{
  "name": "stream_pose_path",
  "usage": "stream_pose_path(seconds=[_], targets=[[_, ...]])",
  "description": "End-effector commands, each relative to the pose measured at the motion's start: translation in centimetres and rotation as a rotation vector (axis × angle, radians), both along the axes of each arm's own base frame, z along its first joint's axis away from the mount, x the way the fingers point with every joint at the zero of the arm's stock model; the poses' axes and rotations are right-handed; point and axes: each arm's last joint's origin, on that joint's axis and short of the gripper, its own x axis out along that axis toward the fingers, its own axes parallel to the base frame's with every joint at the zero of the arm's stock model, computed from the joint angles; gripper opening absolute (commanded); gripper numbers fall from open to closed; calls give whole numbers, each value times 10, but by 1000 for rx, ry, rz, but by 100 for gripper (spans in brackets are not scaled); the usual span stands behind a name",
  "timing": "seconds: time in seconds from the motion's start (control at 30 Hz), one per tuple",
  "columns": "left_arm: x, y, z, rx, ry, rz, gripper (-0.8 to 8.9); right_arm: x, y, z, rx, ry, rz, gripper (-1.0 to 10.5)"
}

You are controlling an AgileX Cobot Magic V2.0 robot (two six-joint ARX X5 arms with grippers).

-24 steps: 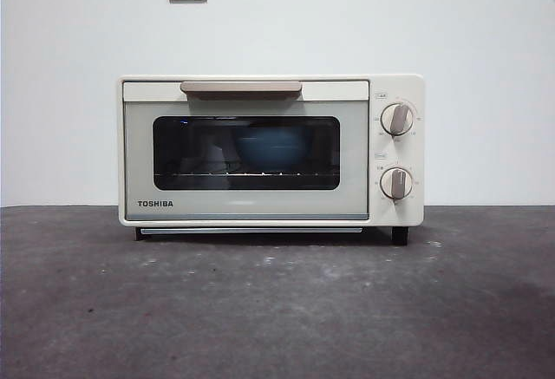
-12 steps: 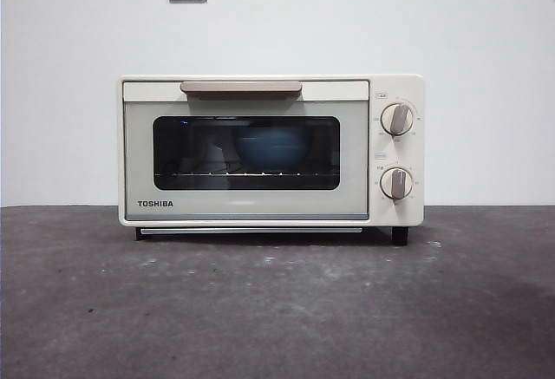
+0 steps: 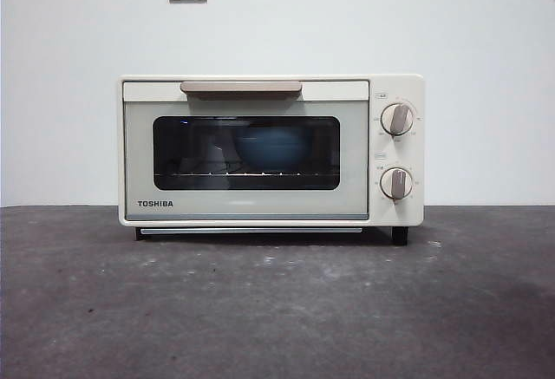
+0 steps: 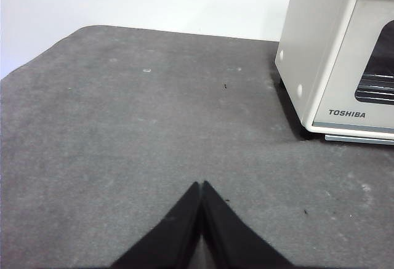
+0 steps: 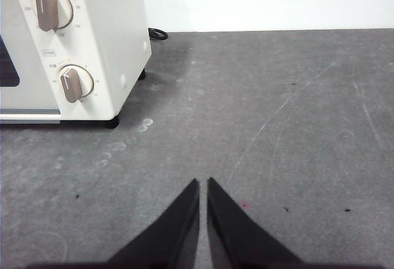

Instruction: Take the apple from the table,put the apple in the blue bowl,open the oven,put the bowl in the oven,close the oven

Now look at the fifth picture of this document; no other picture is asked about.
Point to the large cream temperature knob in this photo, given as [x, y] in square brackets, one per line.
[46, 10]

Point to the silver crumb tray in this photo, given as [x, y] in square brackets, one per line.
[30, 122]

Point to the cream Toshiba toaster oven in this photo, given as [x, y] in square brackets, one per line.
[123, 19]

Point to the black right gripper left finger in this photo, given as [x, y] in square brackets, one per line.
[172, 235]

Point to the black oven foot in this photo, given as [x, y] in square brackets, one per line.
[112, 123]
[142, 75]

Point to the small cream timer knob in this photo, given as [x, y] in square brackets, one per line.
[72, 85]

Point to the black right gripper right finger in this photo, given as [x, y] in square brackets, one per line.
[237, 235]

